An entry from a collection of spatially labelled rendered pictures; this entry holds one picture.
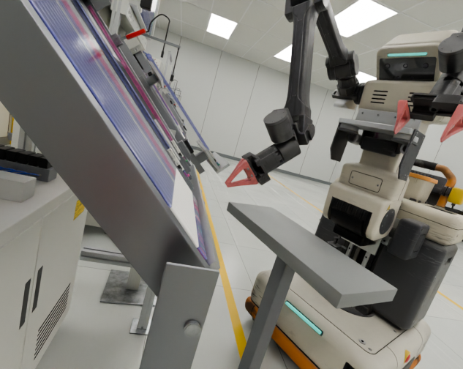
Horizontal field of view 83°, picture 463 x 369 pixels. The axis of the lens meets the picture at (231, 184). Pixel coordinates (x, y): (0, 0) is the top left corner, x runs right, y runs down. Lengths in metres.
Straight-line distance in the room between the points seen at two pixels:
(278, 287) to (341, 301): 0.33
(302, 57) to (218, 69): 7.76
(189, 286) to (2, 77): 0.23
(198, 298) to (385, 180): 0.92
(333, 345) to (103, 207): 1.04
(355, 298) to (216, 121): 7.89
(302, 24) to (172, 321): 0.76
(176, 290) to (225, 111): 8.25
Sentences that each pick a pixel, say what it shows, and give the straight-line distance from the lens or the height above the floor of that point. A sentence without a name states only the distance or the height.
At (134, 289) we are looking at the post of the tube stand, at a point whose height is 0.01.
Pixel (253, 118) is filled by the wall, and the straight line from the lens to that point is 8.63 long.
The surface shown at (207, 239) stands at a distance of 0.38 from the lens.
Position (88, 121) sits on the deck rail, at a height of 0.86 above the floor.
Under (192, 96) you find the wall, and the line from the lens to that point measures 8.37.
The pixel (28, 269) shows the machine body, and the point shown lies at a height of 0.48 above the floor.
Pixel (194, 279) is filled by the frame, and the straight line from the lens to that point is 0.26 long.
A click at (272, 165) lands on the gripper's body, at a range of 0.66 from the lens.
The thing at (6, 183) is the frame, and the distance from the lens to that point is 0.71.
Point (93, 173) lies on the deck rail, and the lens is 0.28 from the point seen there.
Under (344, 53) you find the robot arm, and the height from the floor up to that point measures 1.26.
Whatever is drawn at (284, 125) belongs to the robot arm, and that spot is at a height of 0.93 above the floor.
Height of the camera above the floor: 0.89
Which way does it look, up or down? 11 degrees down
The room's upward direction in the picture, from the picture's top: 16 degrees clockwise
